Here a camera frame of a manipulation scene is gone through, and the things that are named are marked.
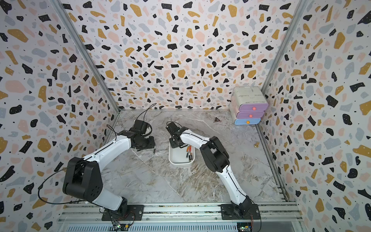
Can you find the aluminium corner post left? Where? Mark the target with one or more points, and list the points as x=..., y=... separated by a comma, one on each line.
x=58, y=7

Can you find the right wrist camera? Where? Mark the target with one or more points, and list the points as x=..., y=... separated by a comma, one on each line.
x=172, y=127

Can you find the pastel drawer organiser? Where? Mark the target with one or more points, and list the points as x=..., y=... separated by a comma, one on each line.
x=247, y=106

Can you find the aluminium corner post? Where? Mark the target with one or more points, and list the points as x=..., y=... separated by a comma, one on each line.
x=58, y=7
x=285, y=42

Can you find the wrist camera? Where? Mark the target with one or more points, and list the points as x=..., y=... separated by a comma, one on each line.
x=172, y=127
x=142, y=128

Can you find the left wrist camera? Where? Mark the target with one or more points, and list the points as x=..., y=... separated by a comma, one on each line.
x=142, y=128

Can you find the white plastic storage box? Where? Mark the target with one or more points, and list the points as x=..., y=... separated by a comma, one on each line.
x=179, y=156

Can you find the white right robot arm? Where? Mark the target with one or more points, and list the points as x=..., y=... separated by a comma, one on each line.
x=217, y=160

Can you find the small triangular sticker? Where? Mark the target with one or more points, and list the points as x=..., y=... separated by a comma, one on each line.
x=217, y=119

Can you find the aluminium corner post right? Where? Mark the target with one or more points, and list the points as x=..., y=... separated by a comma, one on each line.
x=285, y=42

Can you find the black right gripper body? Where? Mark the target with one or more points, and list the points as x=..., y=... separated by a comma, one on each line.
x=173, y=144

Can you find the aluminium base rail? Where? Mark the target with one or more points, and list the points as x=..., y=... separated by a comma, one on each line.
x=183, y=217

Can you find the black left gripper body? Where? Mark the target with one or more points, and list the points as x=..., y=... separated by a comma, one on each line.
x=146, y=142

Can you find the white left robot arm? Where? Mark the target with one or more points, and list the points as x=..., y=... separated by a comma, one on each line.
x=83, y=175

